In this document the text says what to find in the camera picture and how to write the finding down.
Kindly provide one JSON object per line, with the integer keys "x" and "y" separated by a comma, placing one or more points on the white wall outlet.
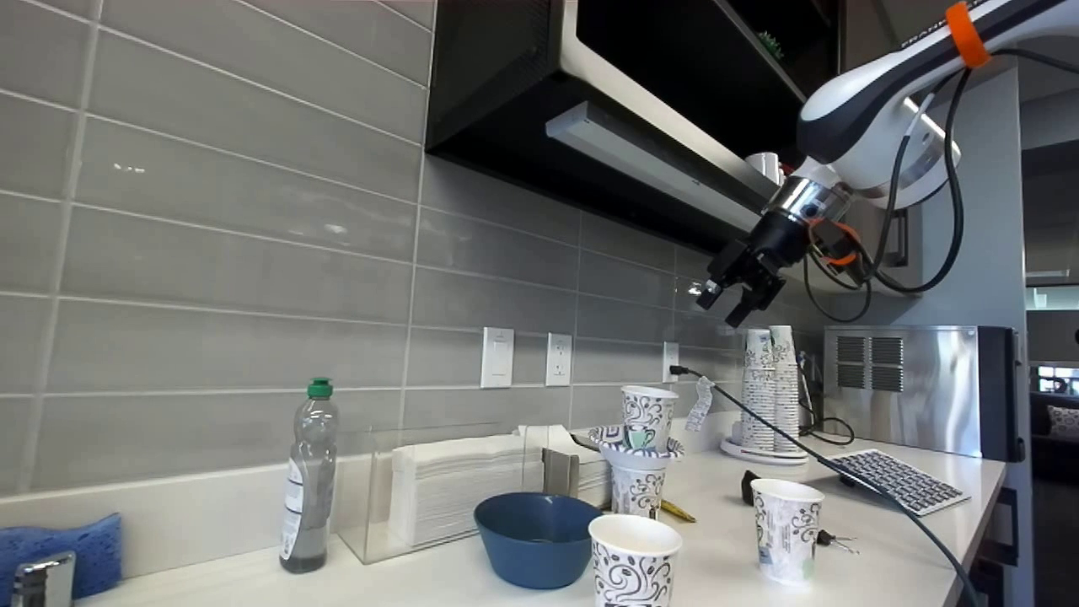
{"x": 670, "y": 358}
{"x": 558, "y": 358}
{"x": 497, "y": 358}

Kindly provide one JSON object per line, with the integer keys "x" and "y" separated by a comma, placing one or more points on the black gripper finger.
{"x": 758, "y": 299}
{"x": 711, "y": 291}

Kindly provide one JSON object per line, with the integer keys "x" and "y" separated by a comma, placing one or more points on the tall paper cup stack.
{"x": 758, "y": 389}
{"x": 786, "y": 382}

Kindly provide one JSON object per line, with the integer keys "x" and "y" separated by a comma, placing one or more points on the white napkins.
{"x": 460, "y": 492}

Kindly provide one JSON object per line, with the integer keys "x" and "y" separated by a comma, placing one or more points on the yellow packet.
{"x": 677, "y": 510}

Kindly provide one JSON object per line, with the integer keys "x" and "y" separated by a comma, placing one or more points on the stainless steel appliance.
{"x": 933, "y": 389}

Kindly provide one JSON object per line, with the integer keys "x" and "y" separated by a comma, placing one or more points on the grey under-cabinet light bar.
{"x": 643, "y": 154}

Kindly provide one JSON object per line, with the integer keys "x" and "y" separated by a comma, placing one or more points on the black wrist camera orange bands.
{"x": 838, "y": 240}

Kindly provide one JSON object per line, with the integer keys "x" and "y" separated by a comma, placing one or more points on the white paper plate stack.
{"x": 765, "y": 452}

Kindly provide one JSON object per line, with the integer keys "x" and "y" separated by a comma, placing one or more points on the blue bowl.
{"x": 534, "y": 540}

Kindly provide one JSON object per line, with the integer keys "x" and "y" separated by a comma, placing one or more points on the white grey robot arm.
{"x": 890, "y": 107}

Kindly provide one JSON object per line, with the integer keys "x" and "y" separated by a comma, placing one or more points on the black binder clip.
{"x": 829, "y": 536}

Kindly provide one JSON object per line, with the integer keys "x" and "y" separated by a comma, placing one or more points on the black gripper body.
{"x": 770, "y": 245}

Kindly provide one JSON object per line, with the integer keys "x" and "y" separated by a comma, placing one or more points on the blue sponge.
{"x": 78, "y": 543}

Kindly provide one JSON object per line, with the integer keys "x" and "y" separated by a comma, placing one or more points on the clear dish soap bottle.
{"x": 310, "y": 474}

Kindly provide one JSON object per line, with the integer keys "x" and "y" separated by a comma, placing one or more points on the grey keyboard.
{"x": 900, "y": 480}

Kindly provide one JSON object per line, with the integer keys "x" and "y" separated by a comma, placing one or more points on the patterned paper cup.
{"x": 636, "y": 569}
{"x": 650, "y": 422}
{"x": 786, "y": 534}
{"x": 636, "y": 485}

